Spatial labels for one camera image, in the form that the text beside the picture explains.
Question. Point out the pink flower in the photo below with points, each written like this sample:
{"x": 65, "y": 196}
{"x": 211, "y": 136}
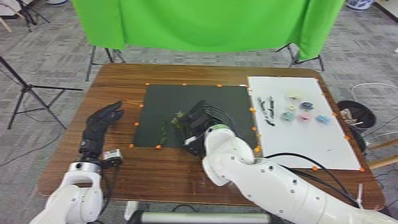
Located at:
{"x": 303, "y": 117}

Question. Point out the white sheet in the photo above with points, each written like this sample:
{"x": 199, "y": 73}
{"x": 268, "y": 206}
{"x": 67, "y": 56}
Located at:
{"x": 295, "y": 146}

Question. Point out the light blue flower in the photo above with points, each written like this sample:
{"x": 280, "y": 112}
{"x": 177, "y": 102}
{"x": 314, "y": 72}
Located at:
{"x": 321, "y": 119}

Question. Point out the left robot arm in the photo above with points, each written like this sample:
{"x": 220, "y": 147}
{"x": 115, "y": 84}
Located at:
{"x": 76, "y": 200}

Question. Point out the teal flower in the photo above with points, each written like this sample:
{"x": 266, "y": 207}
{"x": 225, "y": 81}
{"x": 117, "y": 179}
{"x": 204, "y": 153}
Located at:
{"x": 286, "y": 116}

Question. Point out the black bin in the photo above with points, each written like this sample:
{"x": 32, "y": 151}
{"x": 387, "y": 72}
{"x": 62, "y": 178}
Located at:
{"x": 355, "y": 115}

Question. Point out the green sprig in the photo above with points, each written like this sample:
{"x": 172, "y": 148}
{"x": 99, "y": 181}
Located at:
{"x": 161, "y": 131}
{"x": 177, "y": 117}

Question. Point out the dark stem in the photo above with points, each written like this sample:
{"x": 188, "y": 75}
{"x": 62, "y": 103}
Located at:
{"x": 270, "y": 106}
{"x": 259, "y": 102}

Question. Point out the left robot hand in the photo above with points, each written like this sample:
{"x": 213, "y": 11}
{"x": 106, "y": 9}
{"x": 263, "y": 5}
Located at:
{"x": 104, "y": 116}

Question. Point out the white flower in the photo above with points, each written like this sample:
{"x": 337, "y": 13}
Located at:
{"x": 293, "y": 97}

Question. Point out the pale grey bar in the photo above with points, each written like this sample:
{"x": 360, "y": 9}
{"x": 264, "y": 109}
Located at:
{"x": 206, "y": 218}

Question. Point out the dark mat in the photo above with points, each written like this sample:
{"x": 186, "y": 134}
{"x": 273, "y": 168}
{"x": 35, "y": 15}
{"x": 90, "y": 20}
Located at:
{"x": 165, "y": 100}

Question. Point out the black cloth stand leg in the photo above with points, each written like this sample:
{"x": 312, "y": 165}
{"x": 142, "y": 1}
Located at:
{"x": 293, "y": 56}
{"x": 88, "y": 63}

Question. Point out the black tripod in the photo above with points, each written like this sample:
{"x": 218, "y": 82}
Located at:
{"x": 26, "y": 88}

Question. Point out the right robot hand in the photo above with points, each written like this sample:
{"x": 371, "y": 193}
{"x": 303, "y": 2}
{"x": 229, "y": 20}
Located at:
{"x": 200, "y": 120}

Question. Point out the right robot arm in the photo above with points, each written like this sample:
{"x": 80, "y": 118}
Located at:
{"x": 266, "y": 180}

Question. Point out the yellow flower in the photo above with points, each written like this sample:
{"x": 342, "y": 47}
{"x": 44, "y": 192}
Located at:
{"x": 291, "y": 107}

